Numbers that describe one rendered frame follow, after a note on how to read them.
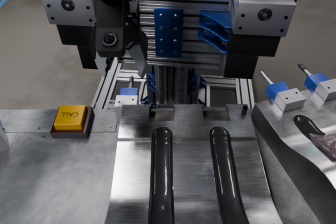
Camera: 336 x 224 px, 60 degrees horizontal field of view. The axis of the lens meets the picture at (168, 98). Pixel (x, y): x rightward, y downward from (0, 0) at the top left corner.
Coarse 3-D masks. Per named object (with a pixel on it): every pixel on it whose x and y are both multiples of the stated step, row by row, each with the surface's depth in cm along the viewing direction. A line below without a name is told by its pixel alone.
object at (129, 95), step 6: (132, 78) 75; (132, 84) 73; (120, 90) 70; (126, 90) 70; (132, 90) 70; (120, 96) 67; (126, 96) 67; (132, 96) 67; (120, 102) 66; (126, 102) 66; (132, 102) 66; (114, 108) 65; (120, 108) 65; (120, 114) 67
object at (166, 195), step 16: (160, 128) 56; (224, 128) 56; (160, 144) 54; (224, 144) 54; (160, 160) 52; (224, 160) 52; (160, 176) 50; (224, 176) 50; (160, 192) 48; (224, 192) 48; (160, 208) 46; (224, 208) 45; (240, 208) 45
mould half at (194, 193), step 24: (120, 120) 57; (144, 120) 57; (192, 120) 57; (216, 120) 57; (240, 120) 57; (120, 144) 54; (144, 144) 54; (192, 144) 54; (240, 144) 54; (120, 168) 50; (144, 168) 50; (192, 168) 50; (240, 168) 50; (120, 192) 47; (144, 192) 47; (192, 192) 47; (240, 192) 47; (264, 192) 47; (120, 216) 43; (144, 216) 43; (192, 216) 43; (216, 216) 43; (264, 216) 43
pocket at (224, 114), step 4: (208, 108) 61; (212, 108) 61; (216, 108) 61; (220, 108) 61; (224, 108) 61; (204, 112) 61; (208, 112) 61; (212, 112) 61; (216, 112) 61; (220, 112) 61; (224, 112) 61; (228, 112) 59; (204, 116) 61; (208, 116) 61; (212, 116) 61; (216, 116) 61; (220, 116) 61; (224, 116) 61; (228, 116) 59; (204, 120) 61; (208, 120) 61
